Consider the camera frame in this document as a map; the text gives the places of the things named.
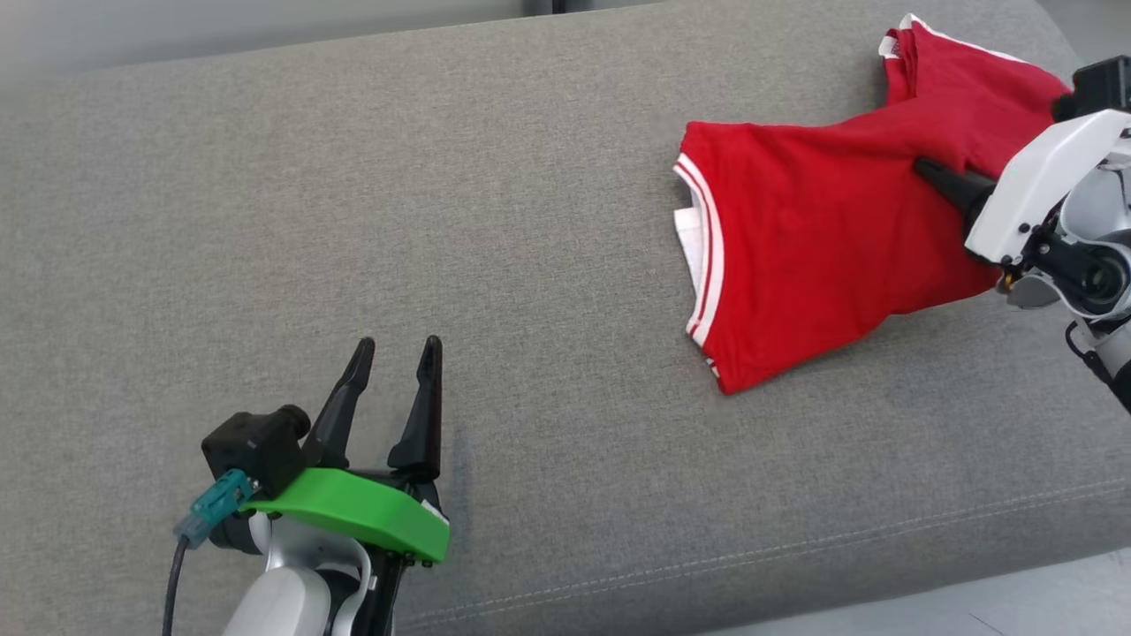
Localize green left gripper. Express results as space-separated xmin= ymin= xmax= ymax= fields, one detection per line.
xmin=243 ymin=335 xmax=452 ymax=566

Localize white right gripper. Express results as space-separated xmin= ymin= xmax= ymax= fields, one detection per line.
xmin=913 ymin=110 xmax=1131 ymax=267

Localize red shorts white stripe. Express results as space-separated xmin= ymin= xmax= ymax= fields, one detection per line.
xmin=877 ymin=13 xmax=1074 ymax=178

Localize red Bulls jersey white sleeves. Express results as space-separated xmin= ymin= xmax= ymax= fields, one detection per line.
xmin=673 ymin=102 xmax=1008 ymax=396

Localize grey fabric sofa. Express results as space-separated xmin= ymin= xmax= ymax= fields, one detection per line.
xmin=0 ymin=0 xmax=1131 ymax=636

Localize teal left camera connector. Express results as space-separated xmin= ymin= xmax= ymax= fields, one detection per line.
xmin=174 ymin=468 xmax=257 ymax=549

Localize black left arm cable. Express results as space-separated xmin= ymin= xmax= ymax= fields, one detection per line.
xmin=162 ymin=534 xmax=192 ymax=636

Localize white partition panel grey frame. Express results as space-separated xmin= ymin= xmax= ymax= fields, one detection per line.
xmin=0 ymin=0 xmax=531 ymax=79

